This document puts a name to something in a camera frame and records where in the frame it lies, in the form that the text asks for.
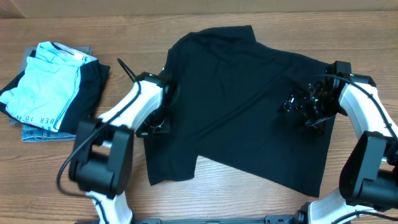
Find black t-shirt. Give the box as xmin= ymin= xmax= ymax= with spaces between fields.
xmin=144 ymin=26 xmax=334 ymax=197

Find folded blue jeans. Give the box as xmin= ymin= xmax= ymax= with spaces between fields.
xmin=21 ymin=124 xmax=75 ymax=142

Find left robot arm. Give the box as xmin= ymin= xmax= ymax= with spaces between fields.
xmin=68 ymin=72 xmax=177 ymax=223

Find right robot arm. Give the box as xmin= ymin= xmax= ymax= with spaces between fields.
xmin=265 ymin=61 xmax=397 ymax=224

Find light blue folded t-shirt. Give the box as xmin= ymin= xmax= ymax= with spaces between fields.
xmin=1 ymin=41 xmax=98 ymax=132

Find black folded garment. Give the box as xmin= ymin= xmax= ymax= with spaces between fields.
xmin=0 ymin=49 xmax=111 ymax=136

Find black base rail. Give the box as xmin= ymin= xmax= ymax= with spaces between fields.
xmin=133 ymin=215 xmax=307 ymax=224

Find grey folded garment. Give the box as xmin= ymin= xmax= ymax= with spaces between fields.
xmin=8 ymin=46 xmax=93 ymax=134

